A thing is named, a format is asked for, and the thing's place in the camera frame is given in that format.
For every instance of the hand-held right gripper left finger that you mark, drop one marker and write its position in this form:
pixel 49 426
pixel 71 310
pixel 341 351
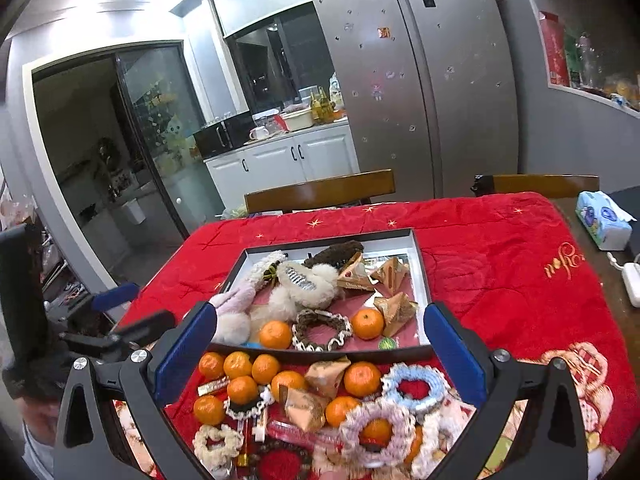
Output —
pixel 185 355

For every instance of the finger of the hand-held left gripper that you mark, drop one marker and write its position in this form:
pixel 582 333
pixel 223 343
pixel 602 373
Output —
pixel 147 325
pixel 117 296

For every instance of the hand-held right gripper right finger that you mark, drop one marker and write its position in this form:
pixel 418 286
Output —
pixel 456 355

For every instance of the tangerine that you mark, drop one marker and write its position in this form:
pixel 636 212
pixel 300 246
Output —
pixel 342 410
pixel 211 365
pixel 242 390
pixel 209 409
pixel 376 430
pixel 368 323
pixel 275 334
pixel 362 379
pixel 415 447
pixel 288 385
pixel 237 364
pixel 265 368

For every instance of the black shallow box tray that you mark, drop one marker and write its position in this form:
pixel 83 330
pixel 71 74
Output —
pixel 422 270

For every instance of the pink and white lace scrunchie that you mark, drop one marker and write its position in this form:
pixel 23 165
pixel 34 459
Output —
pixel 352 425

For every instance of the person's left forearm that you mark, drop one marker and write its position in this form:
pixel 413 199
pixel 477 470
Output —
pixel 37 452

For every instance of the storage rack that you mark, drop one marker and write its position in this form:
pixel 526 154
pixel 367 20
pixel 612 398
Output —
pixel 55 265

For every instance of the white fluffy pompom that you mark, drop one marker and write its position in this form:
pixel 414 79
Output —
pixel 232 329

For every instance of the blue and white scrunchie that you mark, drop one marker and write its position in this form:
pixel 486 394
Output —
pixel 400 372

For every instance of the green round sticker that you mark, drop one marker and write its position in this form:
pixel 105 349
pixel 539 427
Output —
pixel 386 344

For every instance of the lavender plush hair band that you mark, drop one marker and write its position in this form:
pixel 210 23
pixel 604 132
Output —
pixel 235 300

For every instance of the golden triangular packet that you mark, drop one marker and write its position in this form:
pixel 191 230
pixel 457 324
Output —
pixel 395 312
pixel 392 272
pixel 302 407
pixel 352 274
pixel 325 375

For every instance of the white ruffled scrunchie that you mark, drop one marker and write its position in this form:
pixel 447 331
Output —
pixel 440 435

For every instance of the white trash bin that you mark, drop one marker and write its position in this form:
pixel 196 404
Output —
pixel 134 212

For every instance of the cream scrunchie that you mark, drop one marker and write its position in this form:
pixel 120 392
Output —
pixel 202 442

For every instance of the beige fluffy hair clip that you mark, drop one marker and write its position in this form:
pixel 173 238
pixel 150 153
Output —
pixel 275 307

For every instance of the white lip balm tube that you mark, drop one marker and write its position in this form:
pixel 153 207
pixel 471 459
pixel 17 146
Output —
pixel 257 430

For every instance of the red printed blanket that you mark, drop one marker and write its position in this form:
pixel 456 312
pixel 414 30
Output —
pixel 500 260

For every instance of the white lace headband with bow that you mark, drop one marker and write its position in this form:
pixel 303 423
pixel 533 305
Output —
pixel 255 270

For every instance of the brown and white scrunchie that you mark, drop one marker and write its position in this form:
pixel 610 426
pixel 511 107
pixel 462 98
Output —
pixel 298 330

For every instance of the small gold red lipstick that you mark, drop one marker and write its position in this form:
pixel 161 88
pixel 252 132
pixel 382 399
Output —
pixel 245 460

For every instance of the clear pink bottle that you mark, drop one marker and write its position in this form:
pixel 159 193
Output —
pixel 300 432

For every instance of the white fluffy claw clip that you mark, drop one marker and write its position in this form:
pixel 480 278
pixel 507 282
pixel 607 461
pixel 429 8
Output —
pixel 305 282

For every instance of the brown fluffy hair clip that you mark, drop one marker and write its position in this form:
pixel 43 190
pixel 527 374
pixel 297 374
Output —
pixel 335 255

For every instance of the sliding glass door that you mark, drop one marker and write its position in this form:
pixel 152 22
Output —
pixel 150 135

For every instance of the plush toy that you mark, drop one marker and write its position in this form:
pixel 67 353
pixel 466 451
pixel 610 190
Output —
pixel 175 132

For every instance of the wooden chair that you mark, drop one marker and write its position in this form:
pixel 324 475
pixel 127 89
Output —
pixel 540 185
pixel 320 191

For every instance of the black microwave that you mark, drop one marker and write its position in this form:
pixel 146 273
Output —
pixel 220 135

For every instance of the blue tissue pack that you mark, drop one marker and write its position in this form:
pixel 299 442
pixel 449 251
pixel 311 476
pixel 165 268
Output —
pixel 600 220

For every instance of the white mug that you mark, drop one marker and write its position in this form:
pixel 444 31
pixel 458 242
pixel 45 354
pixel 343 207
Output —
pixel 257 133

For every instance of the white kitchen cabinet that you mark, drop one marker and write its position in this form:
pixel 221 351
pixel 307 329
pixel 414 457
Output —
pixel 300 155

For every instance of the black box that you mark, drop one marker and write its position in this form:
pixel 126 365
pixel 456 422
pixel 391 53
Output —
pixel 625 200

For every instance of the beige basin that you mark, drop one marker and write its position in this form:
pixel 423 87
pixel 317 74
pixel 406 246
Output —
pixel 298 120

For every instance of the silver double-door refrigerator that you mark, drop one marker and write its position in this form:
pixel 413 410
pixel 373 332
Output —
pixel 425 85

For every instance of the yellow glass bottle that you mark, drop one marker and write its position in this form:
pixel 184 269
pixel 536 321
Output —
pixel 315 107
pixel 326 106

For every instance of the cartoon fridge sticker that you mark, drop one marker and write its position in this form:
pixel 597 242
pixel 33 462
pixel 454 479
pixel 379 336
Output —
pixel 376 91

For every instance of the dark kitchen window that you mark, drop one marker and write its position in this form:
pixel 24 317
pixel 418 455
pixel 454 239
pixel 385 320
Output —
pixel 280 60

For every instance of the yellow food bag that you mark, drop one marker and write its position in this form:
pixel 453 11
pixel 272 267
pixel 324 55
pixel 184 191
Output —
pixel 622 87

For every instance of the green box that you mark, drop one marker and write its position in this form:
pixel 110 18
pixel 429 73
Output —
pixel 572 57

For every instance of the tall red box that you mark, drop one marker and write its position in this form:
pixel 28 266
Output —
pixel 552 50

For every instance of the clear plastic bottle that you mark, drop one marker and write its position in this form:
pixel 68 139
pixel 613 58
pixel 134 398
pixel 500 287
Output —
pixel 587 60

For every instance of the red fridge magnet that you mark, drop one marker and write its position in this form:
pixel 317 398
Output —
pixel 384 32

